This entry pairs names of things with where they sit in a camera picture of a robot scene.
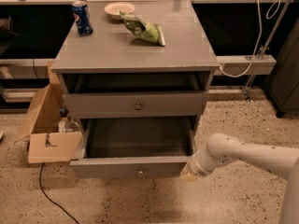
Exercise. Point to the open cardboard box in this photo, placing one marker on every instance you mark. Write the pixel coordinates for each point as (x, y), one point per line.
(40, 125)

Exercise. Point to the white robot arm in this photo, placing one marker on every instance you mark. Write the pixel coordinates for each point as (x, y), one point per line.
(222, 149)

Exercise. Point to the dark grey side cabinet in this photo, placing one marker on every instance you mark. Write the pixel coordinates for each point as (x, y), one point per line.
(283, 83)

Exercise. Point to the grey drawer cabinet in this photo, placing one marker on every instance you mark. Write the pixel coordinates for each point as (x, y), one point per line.
(112, 59)

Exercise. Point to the green chip bag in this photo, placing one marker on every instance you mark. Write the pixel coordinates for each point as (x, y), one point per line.
(143, 30)

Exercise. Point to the grey top drawer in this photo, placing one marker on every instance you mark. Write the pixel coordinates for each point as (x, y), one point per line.
(136, 104)

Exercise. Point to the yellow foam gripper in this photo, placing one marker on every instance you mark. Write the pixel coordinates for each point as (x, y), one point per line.
(198, 168)

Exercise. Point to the white bottle in box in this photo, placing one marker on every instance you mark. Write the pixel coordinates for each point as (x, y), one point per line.
(62, 126)

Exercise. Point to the blue Pepsi can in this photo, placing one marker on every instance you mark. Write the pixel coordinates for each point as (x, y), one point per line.
(81, 13)

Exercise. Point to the grey drawer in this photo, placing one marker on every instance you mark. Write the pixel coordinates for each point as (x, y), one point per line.
(136, 104)
(149, 147)

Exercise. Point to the metal pole stand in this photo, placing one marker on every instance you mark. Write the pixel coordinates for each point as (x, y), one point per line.
(263, 49)

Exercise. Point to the white bowl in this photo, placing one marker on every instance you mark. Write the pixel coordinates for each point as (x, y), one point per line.
(114, 9)

